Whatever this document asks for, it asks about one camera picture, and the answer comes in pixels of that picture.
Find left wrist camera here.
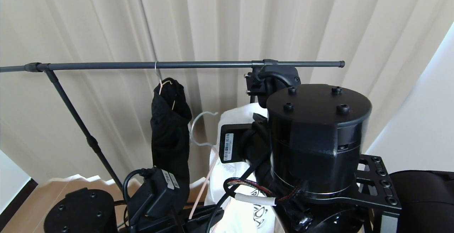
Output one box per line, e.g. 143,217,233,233
126,167,182,226

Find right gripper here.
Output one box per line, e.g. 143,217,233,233
219,121,271,164

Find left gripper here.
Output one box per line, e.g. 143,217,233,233
137,210,188,233

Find black shorts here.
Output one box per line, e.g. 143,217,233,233
150,78,193,207

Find pink clothes hanger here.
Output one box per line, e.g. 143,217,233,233
154,61,177,111
187,111,221,220

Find silver curtain wand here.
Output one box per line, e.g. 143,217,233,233
134,0,163,82

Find white garment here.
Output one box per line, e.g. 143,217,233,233
204,104,279,233

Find black clothes rack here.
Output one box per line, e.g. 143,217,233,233
0,59,345,192

